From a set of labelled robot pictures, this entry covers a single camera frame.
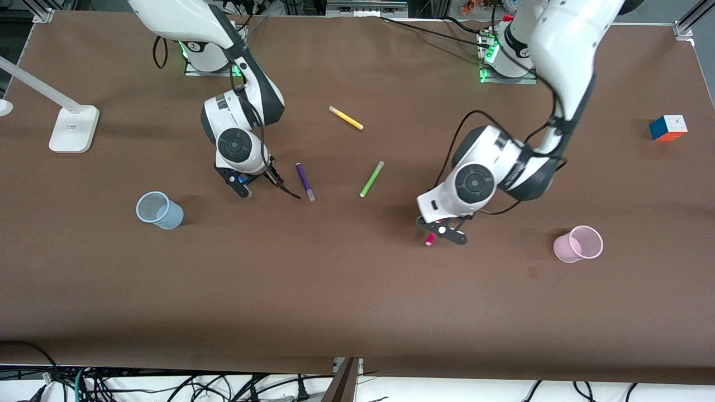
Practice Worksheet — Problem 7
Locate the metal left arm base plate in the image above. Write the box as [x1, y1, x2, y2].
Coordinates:
[479, 31, 538, 85]

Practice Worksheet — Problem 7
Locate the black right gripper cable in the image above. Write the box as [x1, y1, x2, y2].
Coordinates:
[226, 56, 303, 200]

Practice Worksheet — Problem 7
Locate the purple marker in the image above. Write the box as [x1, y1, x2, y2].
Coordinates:
[295, 162, 316, 203]

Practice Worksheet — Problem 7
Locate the black cable across table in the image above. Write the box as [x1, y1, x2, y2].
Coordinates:
[380, 16, 495, 50]

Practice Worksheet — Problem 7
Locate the yellow marker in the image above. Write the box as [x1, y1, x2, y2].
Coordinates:
[328, 106, 364, 131]

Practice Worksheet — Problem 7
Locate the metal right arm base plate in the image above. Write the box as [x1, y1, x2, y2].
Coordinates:
[183, 22, 247, 77]

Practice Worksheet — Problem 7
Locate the dark wooden table leg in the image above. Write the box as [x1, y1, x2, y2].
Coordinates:
[321, 357, 360, 402]

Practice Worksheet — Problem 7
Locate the translucent blue plastic cup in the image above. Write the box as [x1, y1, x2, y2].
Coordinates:
[136, 191, 184, 230]

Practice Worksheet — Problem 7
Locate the thick black floor cable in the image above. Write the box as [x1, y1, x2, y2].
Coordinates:
[0, 341, 59, 386]

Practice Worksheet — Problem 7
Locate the colourful puzzle cube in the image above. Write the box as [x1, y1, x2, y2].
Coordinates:
[649, 114, 688, 142]

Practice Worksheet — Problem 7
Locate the translucent pink plastic cup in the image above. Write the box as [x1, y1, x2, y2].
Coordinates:
[553, 225, 604, 264]

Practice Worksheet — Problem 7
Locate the green marker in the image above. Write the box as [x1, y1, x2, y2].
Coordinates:
[359, 160, 385, 198]

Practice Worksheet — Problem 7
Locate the silver metal box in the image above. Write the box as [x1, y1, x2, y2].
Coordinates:
[327, 0, 408, 17]

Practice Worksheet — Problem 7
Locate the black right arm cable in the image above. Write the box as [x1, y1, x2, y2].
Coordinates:
[152, 36, 169, 70]

